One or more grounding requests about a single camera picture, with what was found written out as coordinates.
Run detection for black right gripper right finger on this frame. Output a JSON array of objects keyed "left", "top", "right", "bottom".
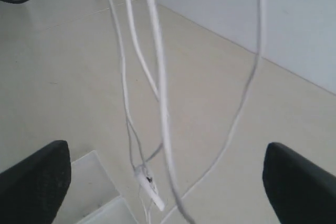
[{"left": 262, "top": 142, "right": 335, "bottom": 223}]

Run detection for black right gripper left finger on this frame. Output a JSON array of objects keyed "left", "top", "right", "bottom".
[{"left": 1, "top": 140, "right": 71, "bottom": 223}]

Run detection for white wired earphones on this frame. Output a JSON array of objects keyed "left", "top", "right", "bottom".
[{"left": 101, "top": 0, "right": 266, "bottom": 224}]

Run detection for clear plastic hinged storage box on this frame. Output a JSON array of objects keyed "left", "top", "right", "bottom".
[{"left": 53, "top": 151, "right": 144, "bottom": 223}]

